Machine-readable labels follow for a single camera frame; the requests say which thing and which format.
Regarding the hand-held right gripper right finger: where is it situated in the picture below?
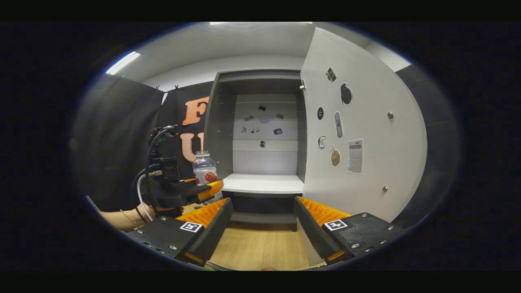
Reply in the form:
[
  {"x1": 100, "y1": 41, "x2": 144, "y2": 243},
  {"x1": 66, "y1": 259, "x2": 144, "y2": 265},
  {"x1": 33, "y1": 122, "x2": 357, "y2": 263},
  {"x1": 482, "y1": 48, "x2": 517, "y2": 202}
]
[{"x1": 293, "y1": 196, "x2": 405, "y2": 265}]

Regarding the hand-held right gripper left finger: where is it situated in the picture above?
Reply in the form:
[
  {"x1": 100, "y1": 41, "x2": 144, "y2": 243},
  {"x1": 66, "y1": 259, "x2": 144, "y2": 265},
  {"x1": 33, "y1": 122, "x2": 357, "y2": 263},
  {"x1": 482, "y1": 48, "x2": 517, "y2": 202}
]
[{"x1": 126, "y1": 197, "x2": 234, "y2": 267}]

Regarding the clear plastic bottle red label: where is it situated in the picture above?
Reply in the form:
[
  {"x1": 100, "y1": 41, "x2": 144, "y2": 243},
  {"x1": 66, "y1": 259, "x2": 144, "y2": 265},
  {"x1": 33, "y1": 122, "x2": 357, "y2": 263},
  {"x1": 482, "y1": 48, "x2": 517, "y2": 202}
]
[{"x1": 192, "y1": 151, "x2": 223, "y2": 204}]

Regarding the dark grey cabinet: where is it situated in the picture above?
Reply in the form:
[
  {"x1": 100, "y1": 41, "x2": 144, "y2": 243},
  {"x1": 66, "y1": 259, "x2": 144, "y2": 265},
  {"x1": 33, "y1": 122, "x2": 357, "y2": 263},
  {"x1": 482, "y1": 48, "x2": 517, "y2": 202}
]
[{"x1": 203, "y1": 68, "x2": 310, "y2": 232}]

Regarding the beige cabinet door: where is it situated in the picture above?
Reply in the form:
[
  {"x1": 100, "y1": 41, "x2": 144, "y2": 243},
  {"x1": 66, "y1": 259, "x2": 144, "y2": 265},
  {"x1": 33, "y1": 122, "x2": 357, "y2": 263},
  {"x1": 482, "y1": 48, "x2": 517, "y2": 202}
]
[{"x1": 299, "y1": 26, "x2": 428, "y2": 223}]

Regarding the white cabinet shelf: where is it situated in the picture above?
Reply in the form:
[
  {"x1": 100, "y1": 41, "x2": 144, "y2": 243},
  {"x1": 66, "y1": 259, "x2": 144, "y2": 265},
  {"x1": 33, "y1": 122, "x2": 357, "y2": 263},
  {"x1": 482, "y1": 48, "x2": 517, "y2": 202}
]
[{"x1": 222, "y1": 173, "x2": 305, "y2": 195}]

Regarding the black backdrop cloth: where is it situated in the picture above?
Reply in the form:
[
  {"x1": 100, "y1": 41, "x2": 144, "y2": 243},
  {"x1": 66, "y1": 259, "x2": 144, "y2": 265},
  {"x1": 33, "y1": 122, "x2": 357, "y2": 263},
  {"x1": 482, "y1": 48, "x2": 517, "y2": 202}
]
[{"x1": 69, "y1": 73, "x2": 460, "y2": 245}]

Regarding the white cable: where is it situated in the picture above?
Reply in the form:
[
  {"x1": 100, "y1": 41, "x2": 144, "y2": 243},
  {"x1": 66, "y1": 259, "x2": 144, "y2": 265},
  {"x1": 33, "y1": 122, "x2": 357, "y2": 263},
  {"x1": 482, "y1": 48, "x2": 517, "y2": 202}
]
[{"x1": 138, "y1": 174, "x2": 156, "y2": 222}]

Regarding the gold bracelet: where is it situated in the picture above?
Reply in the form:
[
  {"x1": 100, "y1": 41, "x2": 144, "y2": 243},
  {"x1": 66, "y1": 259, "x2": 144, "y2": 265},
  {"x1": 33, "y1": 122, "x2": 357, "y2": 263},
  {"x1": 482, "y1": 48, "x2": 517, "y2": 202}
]
[{"x1": 119, "y1": 209, "x2": 139, "y2": 228}]

